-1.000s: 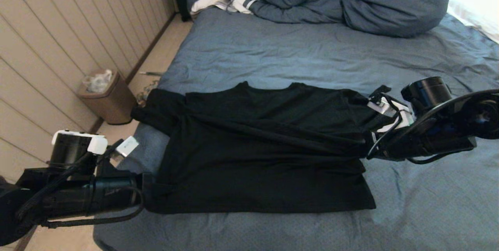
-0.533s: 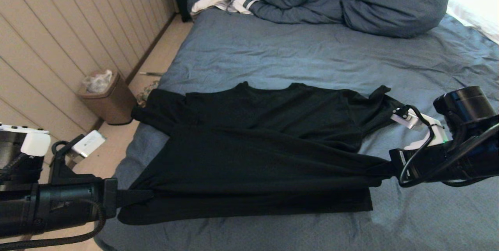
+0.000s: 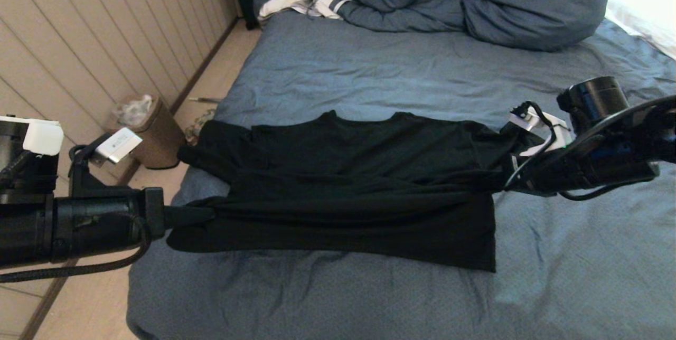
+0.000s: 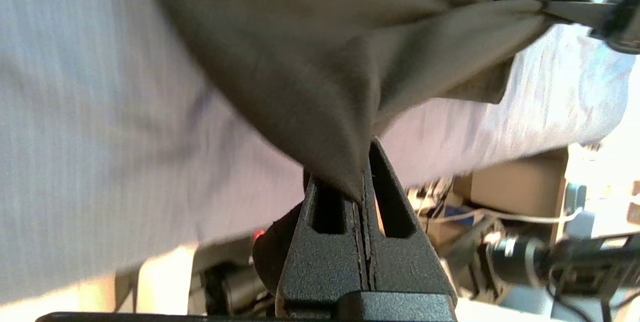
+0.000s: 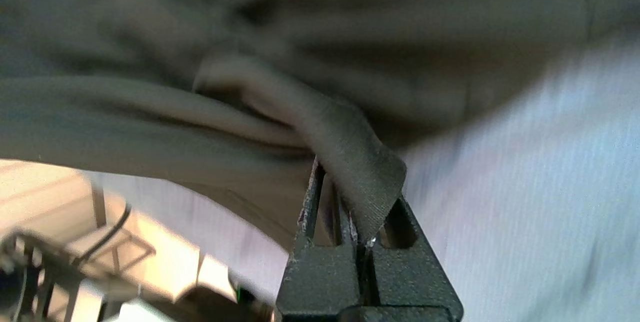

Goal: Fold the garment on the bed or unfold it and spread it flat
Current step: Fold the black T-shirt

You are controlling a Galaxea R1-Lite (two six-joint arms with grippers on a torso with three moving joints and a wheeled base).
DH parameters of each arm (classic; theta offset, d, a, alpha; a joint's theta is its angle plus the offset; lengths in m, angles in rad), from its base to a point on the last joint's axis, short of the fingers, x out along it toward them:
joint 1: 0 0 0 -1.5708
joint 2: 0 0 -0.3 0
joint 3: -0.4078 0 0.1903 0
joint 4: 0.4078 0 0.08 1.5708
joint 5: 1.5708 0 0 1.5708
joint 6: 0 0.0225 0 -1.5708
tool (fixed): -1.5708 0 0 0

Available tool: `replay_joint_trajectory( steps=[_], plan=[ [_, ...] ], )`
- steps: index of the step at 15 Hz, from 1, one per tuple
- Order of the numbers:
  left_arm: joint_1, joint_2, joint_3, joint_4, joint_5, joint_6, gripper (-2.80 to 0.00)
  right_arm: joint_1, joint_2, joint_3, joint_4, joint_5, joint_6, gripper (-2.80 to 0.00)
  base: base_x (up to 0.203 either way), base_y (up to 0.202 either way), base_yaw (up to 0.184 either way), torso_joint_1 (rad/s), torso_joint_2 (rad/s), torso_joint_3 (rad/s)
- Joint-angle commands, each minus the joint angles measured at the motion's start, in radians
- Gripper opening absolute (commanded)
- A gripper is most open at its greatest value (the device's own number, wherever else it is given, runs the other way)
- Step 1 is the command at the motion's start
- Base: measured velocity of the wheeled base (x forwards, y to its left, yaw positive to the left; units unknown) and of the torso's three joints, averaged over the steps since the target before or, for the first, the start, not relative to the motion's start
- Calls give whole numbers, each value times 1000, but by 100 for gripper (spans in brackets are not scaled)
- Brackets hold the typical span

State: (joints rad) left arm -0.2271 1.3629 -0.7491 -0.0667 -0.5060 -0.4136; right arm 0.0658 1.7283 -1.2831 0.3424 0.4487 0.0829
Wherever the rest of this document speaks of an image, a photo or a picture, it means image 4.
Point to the blue bed sheet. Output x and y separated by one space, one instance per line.
100 112

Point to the black moon print T-shirt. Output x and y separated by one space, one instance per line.
325 52

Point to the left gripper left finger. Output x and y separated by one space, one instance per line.
320 267

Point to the brown cardboard box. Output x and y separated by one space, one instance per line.
520 187

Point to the white and black robot chassis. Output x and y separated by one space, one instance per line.
240 282

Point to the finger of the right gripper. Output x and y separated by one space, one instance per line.
575 12

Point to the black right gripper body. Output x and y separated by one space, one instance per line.
622 24

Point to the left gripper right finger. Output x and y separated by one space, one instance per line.
405 262

